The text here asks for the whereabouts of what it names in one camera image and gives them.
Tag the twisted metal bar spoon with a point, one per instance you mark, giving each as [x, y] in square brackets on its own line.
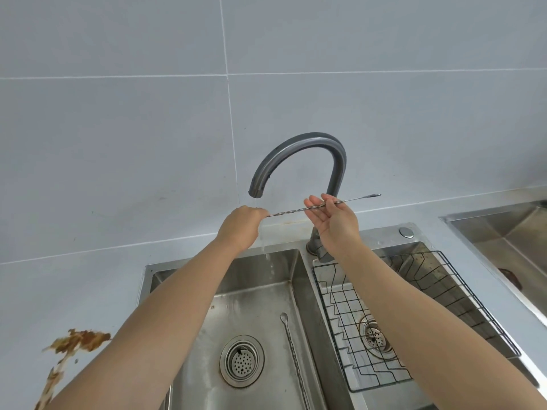
[295, 358]
[324, 205]

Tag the stainless steel single sink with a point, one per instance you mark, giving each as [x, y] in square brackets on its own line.
[504, 247]

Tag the person's left fingers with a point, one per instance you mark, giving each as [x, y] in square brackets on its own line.
[256, 215]

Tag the person's right thumb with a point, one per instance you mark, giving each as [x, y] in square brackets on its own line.
[331, 199]

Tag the grey curved faucet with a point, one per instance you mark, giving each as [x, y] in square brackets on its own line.
[307, 166]

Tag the round metal drain strainer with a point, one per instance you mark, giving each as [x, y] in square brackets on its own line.
[242, 360]
[375, 336]

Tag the stainless steel double sink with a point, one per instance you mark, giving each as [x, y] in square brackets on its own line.
[273, 303]

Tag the person's right forearm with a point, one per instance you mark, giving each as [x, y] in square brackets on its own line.
[427, 333]

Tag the round metal sink cap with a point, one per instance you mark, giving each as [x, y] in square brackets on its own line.
[406, 232]

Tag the person's left forearm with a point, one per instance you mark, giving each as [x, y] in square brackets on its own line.
[149, 324]

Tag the brown sauce spill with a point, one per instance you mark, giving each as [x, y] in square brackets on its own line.
[68, 350]

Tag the person's right hand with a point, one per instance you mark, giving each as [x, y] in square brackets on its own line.
[337, 228]

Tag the person's left hand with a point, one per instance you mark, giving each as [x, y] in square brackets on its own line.
[239, 230]

